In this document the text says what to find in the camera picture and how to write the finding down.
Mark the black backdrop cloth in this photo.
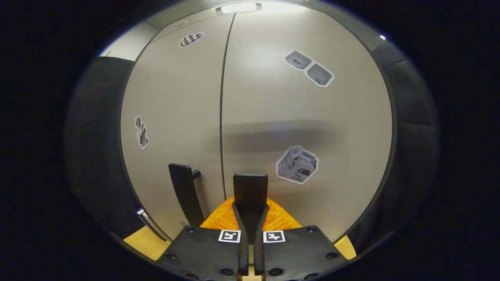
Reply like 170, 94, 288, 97
64, 39, 440, 250

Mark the long ceiling light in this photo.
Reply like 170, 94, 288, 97
216, 2, 262, 14

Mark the black door handle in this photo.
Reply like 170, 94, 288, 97
233, 173, 269, 235
168, 163, 205, 227

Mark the grey cabinet door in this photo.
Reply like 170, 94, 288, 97
120, 14, 236, 240
221, 10, 393, 242

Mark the grey double-door shoe cabinet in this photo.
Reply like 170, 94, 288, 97
119, 0, 399, 244

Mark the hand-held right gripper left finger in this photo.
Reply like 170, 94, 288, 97
156, 196, 249, 281

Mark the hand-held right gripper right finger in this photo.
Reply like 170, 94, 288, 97
254, 197, 348, 281

